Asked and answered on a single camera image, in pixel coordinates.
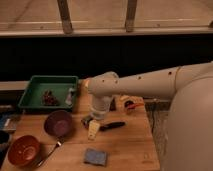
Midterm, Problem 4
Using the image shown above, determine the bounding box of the green plastic tray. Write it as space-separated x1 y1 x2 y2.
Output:
18 75 78 111

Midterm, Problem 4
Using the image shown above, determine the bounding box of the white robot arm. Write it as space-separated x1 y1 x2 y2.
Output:
88 61 213 171

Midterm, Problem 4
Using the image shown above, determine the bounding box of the metal fork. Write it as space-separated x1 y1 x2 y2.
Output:
37 141 63 167

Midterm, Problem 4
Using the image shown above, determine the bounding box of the orange red bowl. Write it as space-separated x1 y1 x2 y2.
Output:
8 135 40 167

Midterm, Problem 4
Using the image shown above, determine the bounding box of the dark red grapes bunch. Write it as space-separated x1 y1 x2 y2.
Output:
42 90 59 106

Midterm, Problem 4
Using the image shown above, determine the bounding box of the purple bowl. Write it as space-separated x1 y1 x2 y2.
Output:
44 110 73 137

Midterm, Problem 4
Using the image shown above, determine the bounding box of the white packet in tray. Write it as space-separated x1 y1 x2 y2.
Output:
65 88 75 106

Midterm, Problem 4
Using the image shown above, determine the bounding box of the blue grey sponge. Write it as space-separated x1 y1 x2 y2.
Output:
84 148 107 166

